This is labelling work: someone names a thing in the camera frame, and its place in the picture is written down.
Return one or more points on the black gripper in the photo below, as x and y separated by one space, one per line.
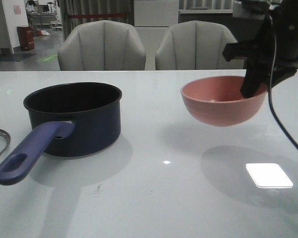
276 38

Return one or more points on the pink plastic bowl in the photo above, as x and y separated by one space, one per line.
218 101

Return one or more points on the dark kitchen counter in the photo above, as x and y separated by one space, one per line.
223 17

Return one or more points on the grey upholstered chair right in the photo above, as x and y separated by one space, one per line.
195 45

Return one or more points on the grey upholstered chair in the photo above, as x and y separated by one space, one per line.
195 45
102 45

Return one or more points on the white cabinet block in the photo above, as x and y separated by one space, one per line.
151 19

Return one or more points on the red barrier belt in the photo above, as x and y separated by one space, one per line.
107 15

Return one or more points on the grey upholstered chair left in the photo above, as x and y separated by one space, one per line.
102 45

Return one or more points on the dark blue saucepan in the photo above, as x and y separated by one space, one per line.
68 120

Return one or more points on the red trash bin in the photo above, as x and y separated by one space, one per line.
25 36

